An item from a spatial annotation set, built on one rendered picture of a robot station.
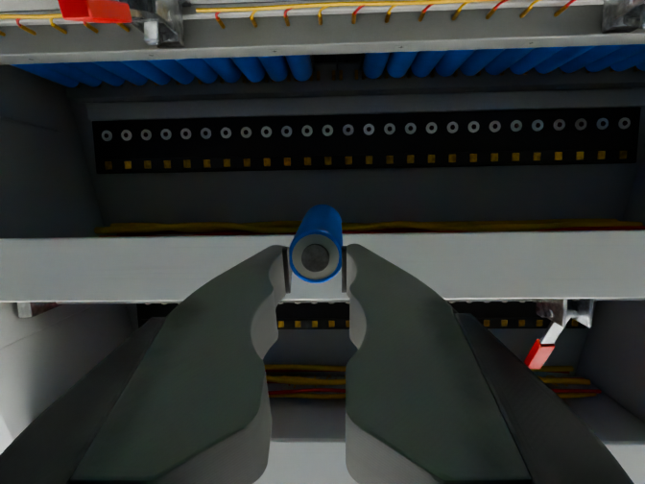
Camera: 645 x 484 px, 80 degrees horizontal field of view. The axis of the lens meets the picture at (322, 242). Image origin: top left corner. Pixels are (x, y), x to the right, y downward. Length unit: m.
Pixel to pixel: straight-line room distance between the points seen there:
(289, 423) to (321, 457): 0.09
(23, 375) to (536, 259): 0.43
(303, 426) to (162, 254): 0.26
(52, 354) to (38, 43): 0.28
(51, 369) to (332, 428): 0.29
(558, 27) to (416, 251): 0.16
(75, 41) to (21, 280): 0.17
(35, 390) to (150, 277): 0.21
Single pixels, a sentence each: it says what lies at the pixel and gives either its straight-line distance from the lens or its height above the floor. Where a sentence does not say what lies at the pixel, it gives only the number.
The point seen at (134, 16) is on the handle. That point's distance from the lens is 0.23.
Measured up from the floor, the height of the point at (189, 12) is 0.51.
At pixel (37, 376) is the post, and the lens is 0.47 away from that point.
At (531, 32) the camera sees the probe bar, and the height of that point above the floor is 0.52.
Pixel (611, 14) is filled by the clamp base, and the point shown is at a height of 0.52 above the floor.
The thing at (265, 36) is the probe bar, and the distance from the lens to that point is 0.28.
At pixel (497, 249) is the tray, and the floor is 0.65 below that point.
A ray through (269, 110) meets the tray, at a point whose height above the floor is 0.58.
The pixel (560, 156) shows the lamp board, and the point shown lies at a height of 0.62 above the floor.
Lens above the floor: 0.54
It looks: 24 degrees up
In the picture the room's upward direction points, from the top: 178 degrees clockwise
